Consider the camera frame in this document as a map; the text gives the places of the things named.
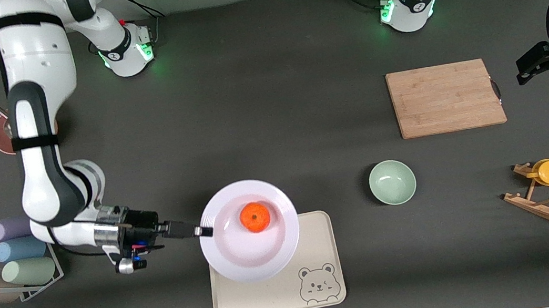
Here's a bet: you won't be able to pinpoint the pale green bowl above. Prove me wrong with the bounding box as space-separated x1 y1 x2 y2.
367 157 419 209

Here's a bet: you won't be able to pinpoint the purple cup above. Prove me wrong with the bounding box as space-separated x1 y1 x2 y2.
0 215 33 242

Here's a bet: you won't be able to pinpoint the white round plate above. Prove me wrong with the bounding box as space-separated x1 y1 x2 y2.
192 174 306 289

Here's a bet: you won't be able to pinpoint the orange fruit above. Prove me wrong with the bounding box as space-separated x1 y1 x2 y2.
238 201 272 234

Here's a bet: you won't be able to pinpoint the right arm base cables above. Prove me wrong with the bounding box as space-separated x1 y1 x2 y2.
114 0 175 50

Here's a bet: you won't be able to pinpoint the green cup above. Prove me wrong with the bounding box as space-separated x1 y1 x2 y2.
0 255 58 290

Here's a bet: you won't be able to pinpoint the pink bowl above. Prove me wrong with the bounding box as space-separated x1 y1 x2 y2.
0 114 16 157

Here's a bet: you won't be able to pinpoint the wooden cutting board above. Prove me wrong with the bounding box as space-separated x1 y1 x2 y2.
384 56 508 141

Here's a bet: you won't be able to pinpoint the cream bear print tray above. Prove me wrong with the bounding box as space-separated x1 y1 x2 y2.
202 208 349 308

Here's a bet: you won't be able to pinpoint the blue cup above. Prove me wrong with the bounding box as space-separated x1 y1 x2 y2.
0 235 44 264

